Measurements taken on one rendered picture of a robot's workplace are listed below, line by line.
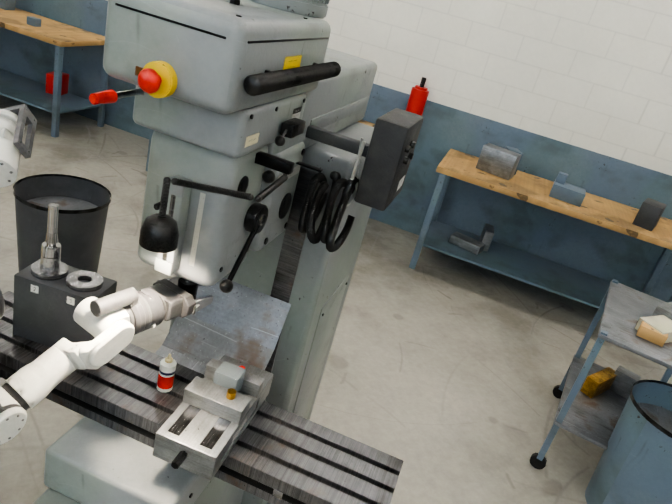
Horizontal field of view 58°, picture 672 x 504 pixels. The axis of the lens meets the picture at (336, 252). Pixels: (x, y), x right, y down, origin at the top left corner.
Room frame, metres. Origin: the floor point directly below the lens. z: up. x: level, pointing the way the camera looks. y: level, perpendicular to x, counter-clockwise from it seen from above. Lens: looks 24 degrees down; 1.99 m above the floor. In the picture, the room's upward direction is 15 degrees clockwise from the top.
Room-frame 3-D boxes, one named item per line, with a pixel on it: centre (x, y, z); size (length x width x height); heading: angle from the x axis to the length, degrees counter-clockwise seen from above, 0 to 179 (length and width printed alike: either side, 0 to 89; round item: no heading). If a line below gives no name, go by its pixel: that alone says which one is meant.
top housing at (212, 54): (1.25, 0.32, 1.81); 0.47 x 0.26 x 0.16; 168
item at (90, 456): (1.24, 0.32, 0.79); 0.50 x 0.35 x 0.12; 168
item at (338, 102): (1.72, 0.22, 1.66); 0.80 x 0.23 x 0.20; 168
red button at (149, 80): (0.99, 0.37, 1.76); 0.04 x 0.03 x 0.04; 78
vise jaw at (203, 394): (1.15, 0.18, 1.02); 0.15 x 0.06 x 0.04; 80
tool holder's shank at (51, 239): (1.34, 0.71, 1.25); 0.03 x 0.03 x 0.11
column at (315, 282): (1.84, 0.19, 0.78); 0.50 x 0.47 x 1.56; 168
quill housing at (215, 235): (1.24, 0.32, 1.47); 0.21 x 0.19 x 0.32; 78
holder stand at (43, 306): (1.34, 0.66, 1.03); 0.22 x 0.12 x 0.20; 85
